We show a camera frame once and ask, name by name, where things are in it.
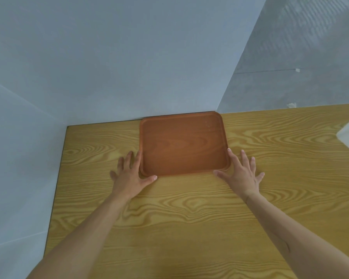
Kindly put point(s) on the person's left forearm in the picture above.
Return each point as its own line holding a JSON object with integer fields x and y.
{"x": 84, "y": 241}

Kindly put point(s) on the person's right forearm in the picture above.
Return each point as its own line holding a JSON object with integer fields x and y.
{"x": 296, "y": 238}

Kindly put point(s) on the person's left little finger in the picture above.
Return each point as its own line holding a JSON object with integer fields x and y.
{"x": 114, "y": 176}

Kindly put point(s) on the person's left hand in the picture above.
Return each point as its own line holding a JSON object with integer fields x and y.
{"x": 128, "y": 181}

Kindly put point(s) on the person's right little finger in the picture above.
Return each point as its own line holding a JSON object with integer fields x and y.
{"x": 259, "y": 178}

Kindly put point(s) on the person's right thumb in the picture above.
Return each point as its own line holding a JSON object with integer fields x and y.
{"x": 223, "y": 176}

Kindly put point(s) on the person's left thumb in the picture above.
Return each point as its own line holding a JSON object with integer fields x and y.
{"x": 147, "y": 182}

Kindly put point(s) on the person's left middle finger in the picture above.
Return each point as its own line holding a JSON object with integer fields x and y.
{"x": 128, "y": 163}

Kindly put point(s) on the person's right hand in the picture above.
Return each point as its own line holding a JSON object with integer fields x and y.
{"x": 244, "y": 181}

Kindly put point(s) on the person's right middle finger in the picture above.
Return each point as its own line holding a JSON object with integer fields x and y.
{"x": 244, "y": 161}

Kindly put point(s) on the brown wooden tray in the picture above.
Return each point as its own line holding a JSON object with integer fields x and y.
{"x": 183, "y": 143}

